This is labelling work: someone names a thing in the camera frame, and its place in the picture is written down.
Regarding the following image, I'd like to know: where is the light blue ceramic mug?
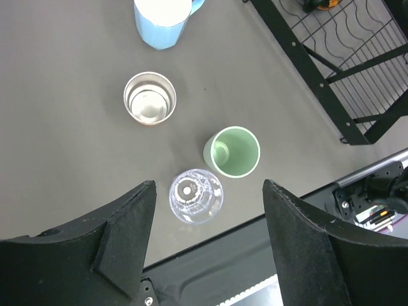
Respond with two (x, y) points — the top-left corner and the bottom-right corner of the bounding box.
(133, 0), (205, 50)

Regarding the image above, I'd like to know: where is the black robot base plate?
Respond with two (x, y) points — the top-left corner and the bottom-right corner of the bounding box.
(136, 161), (408, 306)

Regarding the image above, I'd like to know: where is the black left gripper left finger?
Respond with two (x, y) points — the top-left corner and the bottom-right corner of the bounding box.
(1, 180), (157, 305)

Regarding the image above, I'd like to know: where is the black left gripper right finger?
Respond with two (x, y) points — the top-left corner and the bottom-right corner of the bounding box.
(262, 180), (407, 305)

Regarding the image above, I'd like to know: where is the mint green cup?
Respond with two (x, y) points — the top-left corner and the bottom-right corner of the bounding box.
(203, 126), (261, 179)

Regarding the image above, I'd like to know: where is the clear plastic glass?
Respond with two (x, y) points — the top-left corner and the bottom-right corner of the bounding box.
(168, 169), (224, 225)

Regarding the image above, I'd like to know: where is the grey slotted cable duct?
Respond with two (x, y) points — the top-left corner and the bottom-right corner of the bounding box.
(219, 274), (283, 306)

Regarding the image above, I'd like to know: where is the black wire dish rack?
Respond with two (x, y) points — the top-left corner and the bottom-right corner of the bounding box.
(252, 1), (407, 145)

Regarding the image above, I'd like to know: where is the steel tumbler with cork base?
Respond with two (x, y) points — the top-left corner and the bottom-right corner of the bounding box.
(123, 71), (177, 126)

